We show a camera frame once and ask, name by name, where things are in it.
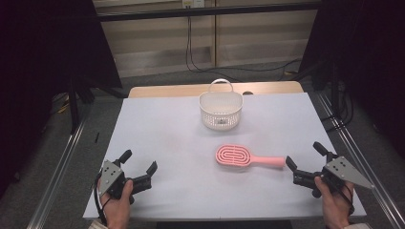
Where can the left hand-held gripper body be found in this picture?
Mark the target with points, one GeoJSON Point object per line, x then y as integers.
{"type": "Point", "coordinates": [110, 176]}

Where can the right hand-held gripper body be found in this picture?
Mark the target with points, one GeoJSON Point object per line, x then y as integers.
{"type": "Point", "coordinates": [342, 168]}

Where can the pink hairbrush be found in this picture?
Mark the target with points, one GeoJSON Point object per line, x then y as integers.
{"type": "Point", "coordinates": [234, 155]}

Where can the white plastic basket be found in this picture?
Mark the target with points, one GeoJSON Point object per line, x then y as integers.
{"type": "Point", "coordinates": [220, 117]}

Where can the person's left hand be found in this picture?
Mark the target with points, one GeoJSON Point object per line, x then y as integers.
{"type": "Point", "coordinates": [117, 211]}

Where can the person's right hand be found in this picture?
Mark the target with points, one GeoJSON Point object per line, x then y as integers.
{"type": "Point", "coordinates": [336, 208]}

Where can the small black floor piece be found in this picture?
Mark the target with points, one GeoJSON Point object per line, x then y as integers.
{"type": "Point", "coordinates": [96, 137]}

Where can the white table mat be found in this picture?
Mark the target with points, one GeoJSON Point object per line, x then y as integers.
{"type": "Point", "coordinates": [178, 143]}

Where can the black metal stand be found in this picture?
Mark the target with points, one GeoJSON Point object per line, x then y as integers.
{"type": "Point", "coordinates": [74, 108]}

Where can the wooden table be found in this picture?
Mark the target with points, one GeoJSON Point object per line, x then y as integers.
{"type": "Point", "coordinates": [165, 90]}

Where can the dark table grommet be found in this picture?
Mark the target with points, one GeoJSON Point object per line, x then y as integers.
{"type": "Point", "coordinates": [247, 93]}

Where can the black curtain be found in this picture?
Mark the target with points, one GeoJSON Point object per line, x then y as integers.
{"type": "Point", "coordinates": [366, 47]}
{"type": "Point", "coordinates": [38, 63]}

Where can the metal floor rail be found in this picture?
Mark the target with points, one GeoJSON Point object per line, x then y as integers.
{"type": "Point", "coordinates": [363, 159]}
{"type": "Point", "coordinates": [59, 171]}

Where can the white wall socket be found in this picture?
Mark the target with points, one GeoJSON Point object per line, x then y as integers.
{"type": "Point", "coordinates": [193, 3]}

